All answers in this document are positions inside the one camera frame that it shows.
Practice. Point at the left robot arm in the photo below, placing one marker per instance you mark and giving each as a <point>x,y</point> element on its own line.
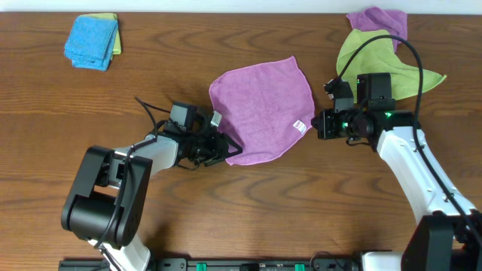
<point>105,203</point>

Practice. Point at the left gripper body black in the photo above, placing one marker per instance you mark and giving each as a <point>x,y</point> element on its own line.
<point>219,147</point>

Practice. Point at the folded green cloth under blue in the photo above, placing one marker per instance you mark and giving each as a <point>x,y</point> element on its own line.
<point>116,50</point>

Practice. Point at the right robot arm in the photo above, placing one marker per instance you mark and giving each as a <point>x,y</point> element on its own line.
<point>448,226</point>

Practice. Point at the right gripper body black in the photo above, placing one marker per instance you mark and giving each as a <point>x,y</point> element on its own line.
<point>321,125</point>

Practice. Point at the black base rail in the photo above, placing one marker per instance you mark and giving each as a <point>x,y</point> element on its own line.
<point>241,265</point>

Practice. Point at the purple microfiber cloth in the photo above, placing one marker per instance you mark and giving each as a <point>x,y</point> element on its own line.
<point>266,109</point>

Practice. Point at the green microfiber cloth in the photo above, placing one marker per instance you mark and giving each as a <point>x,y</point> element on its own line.
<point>377,57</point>

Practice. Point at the crumpled purple cloth at back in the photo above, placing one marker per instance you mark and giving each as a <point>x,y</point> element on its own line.
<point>375,18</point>

